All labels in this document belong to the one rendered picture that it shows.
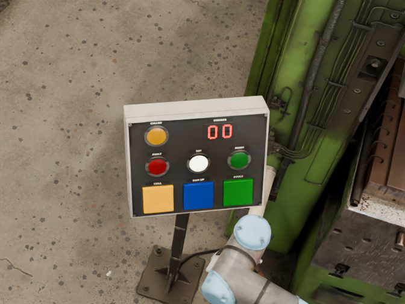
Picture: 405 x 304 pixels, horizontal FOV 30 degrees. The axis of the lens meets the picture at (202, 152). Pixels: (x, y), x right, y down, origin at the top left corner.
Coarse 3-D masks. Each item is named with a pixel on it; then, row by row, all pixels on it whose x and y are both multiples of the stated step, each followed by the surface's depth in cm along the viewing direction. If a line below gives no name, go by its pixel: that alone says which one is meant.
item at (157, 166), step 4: (152, 160) 179; (156, 160) 180; (160, 160) 180; (152, 164) 180; (156, 164) 180; (160, 164) 180; (164, 164) 180; (148, 168) 180; (152, 168) 180; (156, 168) 181; (160, 168) 181; (164, 168) 181; (152, 172) 181; (156, 172) 181; (160, 172) 181
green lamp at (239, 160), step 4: (232, 156) 183; (236, 156) 183; (240, 156) 183; (244, 156) 183; (232, 160) 183; (236, 160) 183; (240, 160) 183; (244, 160) 184; (232, 164) 184; (236, 164) 184; (240, 164) 184; (244, 164) 184
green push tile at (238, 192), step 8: (224, 184) 186; (232, 184) 186; (240, 184) 187; (248, 184) 187; (224, 192) 187; (232, 192) 188; (240, 192) 188; (248, 192) 189; (224, 200) 189; (232, 200) 189; (240, 200) 189; (248, 200) 190
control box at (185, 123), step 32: (256, 96) 184; (128, 128) 174; (160, 128) 175; (192, 128) 177; (256, 128) 180; (128, 160) 179; (224, 160) 183; (256, 160) 185; (128, 192) 187; (256, 192) 190
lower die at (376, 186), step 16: (400, 64) 215; (384, 96) 216; (384, 112) 207; (400, 112) 208; (400, 128) 204; (400, 144) 202; (400, 160) 199; (368, 176) 200; (384, 176) 198; (400, 176) 197; (368, 192) 201; (384, 192) 199; (400, 192) 197
